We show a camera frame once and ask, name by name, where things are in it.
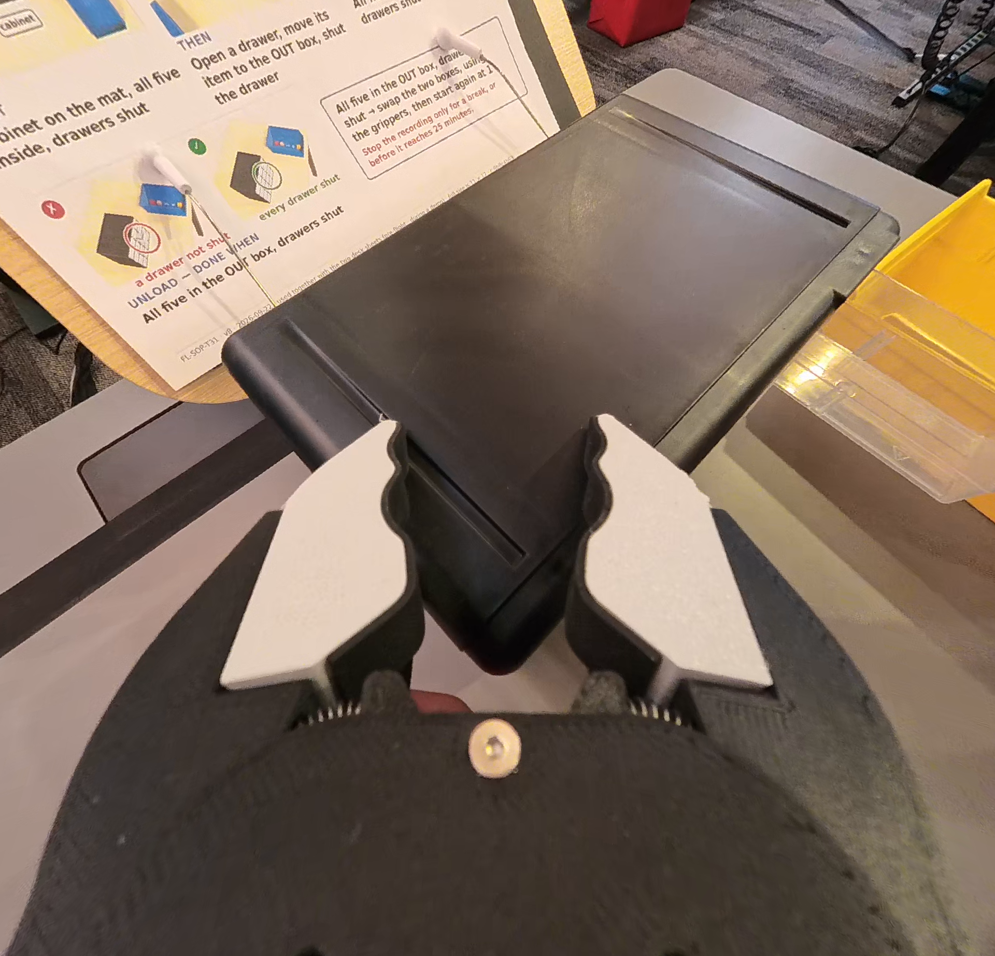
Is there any wooden board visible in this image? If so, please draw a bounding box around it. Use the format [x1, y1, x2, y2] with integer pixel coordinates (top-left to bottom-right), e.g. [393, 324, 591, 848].
[0, 0, 597, 405]

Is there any black coiled cable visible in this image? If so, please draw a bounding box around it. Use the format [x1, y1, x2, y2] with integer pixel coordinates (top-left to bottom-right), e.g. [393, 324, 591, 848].
[917, 0, 982, 78]

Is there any yellow bin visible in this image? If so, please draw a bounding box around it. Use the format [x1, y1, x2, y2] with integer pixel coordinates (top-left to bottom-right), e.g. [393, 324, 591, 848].
[808, 180, 995, 522]

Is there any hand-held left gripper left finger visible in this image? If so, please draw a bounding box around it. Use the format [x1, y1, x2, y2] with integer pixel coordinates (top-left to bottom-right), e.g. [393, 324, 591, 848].
[220, 419, 427, 696]

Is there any black drawer cabinet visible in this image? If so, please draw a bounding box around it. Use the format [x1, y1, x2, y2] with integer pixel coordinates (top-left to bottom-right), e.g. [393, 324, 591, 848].
[221, 93, 901, 673]

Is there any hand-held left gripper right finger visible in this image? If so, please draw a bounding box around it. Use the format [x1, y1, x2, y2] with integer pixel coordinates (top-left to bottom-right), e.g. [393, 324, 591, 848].
[565, 414, 774, 700]

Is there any clear plastic drawer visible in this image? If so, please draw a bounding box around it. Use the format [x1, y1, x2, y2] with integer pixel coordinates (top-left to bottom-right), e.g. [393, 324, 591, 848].
[773, 268, 995, 503]

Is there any white pin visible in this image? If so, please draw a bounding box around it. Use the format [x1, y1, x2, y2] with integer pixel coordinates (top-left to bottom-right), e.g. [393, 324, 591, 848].
[140, 143, 194, 193]
[431, 26, 487, 60]

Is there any white instruction sheet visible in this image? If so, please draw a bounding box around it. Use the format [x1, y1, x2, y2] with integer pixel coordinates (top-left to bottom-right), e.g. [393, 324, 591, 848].
[0, 0, 562, 391]

